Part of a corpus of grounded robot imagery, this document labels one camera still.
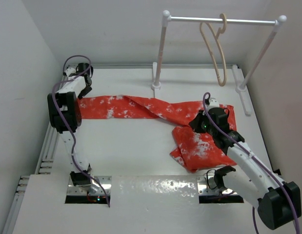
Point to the red white-splattered trousers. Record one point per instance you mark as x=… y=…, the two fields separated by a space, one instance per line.
x=194 y=151

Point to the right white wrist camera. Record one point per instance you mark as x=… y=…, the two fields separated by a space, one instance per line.
x=212 y=103

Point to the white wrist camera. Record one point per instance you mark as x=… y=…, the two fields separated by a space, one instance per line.
x=212 y=103
x=70 y=71

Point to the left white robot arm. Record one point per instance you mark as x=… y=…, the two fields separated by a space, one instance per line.
x=65 y=117

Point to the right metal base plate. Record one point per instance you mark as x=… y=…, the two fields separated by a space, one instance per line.
x=207 y=187

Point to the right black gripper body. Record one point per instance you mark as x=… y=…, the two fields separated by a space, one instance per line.
x=201 y=125

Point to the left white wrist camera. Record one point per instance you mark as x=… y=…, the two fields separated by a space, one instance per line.
x=70 y=71

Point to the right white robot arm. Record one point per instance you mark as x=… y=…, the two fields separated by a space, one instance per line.
x=277 y=202

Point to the white clothes rack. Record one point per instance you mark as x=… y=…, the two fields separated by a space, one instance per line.
x=241 y=83

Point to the aluminium frame rail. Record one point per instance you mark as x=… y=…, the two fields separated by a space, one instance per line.
x=43 y=167

